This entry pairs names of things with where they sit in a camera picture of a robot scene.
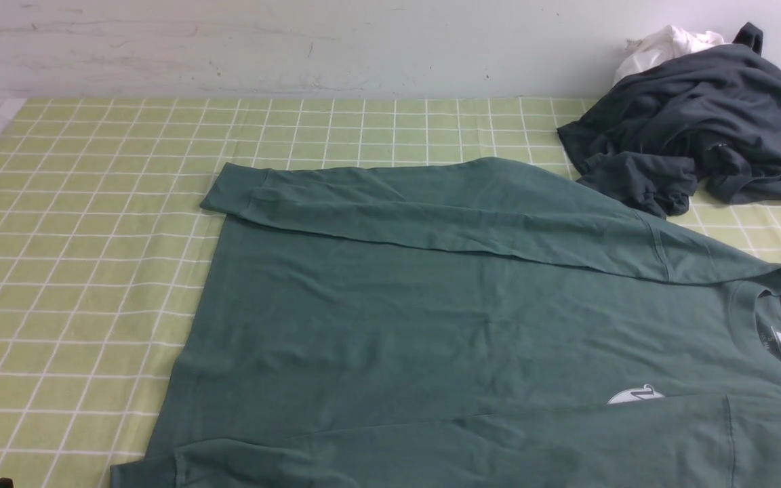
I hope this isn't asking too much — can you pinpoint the white crumpled cloth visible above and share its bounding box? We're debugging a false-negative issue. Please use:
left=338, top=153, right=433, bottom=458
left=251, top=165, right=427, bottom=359
left=613, top=25, right=727, bottom=85

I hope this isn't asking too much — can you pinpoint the dark grey crumpled garment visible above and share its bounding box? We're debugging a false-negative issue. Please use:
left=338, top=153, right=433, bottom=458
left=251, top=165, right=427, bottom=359
left=557, top=24, right=781, bottom=218

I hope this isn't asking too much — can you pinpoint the green long-sleeve top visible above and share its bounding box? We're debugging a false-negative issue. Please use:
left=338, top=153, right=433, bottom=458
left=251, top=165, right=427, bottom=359
left=111, top=158, right=781, bottom=487

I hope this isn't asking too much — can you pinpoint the green checkered tablecloth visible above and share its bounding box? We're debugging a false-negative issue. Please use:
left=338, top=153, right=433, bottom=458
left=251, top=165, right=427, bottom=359
left=0, top=98, right=781, bottom=488

